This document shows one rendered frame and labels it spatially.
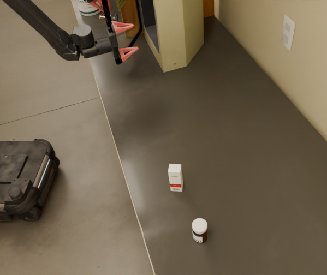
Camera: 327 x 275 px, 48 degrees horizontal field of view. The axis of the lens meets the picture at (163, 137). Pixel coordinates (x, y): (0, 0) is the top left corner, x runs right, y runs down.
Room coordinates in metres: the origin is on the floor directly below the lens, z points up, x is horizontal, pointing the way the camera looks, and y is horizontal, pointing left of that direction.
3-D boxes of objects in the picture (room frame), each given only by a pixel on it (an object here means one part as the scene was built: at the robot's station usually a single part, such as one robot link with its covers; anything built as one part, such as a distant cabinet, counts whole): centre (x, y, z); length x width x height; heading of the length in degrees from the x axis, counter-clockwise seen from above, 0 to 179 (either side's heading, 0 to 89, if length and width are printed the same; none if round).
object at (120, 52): (1.22, 0.09, 1.17); 0.09 x 0.07 x 0.07; 101
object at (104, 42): (1.21, 0.16, 1.20); 0.07 x 0.07 x 0.10; 11
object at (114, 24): (1.22, 0.09, 1.24); 0.09 x 0.07 x 0.07; 101
